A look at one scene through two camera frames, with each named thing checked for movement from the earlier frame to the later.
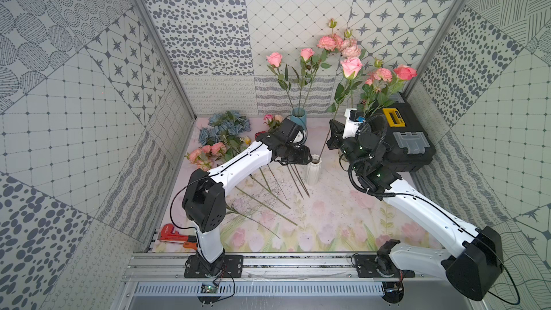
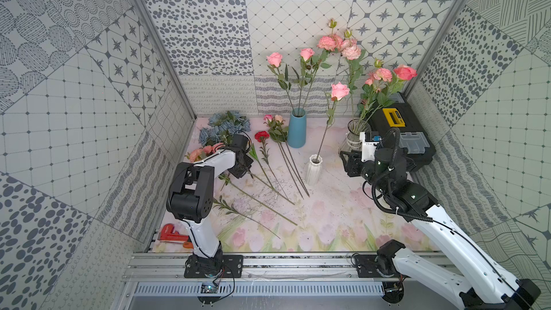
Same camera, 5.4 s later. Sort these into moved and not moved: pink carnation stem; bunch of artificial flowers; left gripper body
Moved: left gripper body
Not moved: pink carnation stem; bunch of artificial flowers
